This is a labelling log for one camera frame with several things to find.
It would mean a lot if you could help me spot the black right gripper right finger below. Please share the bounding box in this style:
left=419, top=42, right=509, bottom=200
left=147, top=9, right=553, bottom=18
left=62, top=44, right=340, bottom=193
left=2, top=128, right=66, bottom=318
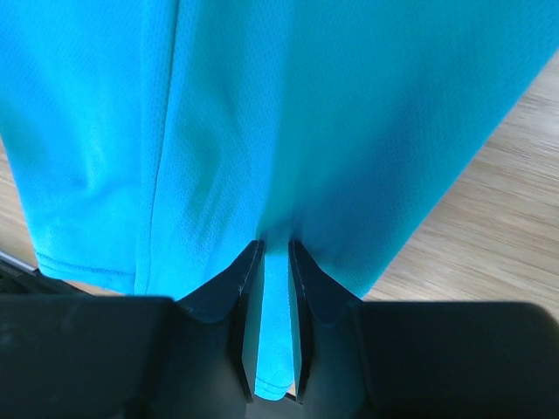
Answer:
left=288, top=241, right=362, bottom=402

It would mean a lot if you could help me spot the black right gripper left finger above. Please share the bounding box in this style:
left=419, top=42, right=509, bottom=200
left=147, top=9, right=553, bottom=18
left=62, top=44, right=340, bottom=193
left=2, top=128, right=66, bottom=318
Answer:
left=176, top=240, right=265, bottom=402

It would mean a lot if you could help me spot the teal t shirt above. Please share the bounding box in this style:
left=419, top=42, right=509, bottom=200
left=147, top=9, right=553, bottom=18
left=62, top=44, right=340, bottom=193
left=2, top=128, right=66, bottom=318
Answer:
left=1, top=1, right=558, bottom=401

